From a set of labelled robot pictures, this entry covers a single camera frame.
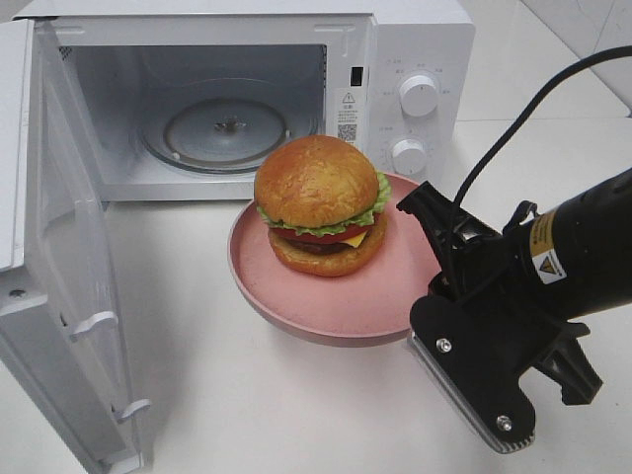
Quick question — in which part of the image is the pink round plate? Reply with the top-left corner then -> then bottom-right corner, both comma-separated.
228,175 -> 439,347

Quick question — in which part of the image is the white warning label sticker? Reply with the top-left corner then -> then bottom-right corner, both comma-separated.
335,87 -> 364,147

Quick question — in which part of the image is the white microwave door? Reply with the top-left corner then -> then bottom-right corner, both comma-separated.
1,19 -> 150,473

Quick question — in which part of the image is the upper white power knob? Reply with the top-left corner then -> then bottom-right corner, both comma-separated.
397,72 -> 438,118

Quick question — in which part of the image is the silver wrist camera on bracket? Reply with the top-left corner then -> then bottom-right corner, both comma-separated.
409,295 -> 535,454

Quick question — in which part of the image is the white microwave oven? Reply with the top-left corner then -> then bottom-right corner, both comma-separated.
10,1 -> 475,201

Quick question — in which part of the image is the burger with lettuce and tomato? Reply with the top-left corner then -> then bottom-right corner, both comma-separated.
254,135 -> 391,277

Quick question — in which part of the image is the lower white timer knob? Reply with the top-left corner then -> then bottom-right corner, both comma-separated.
391,138 -> 428,176

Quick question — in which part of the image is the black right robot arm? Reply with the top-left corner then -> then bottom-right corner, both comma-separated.
397,172 -> 631,405

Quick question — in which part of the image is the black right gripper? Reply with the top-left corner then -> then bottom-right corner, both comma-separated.
396,182 -> 602,403

